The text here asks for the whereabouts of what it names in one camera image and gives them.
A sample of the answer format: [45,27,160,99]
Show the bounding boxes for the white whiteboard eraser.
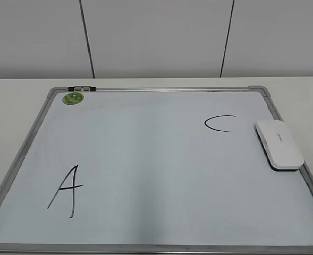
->
[255,120,304,172]

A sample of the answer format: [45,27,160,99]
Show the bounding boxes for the round green magnet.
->
[62,92,84,105]

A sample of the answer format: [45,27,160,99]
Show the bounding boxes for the white whiteboard with grey frame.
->
[0,86,313,254]

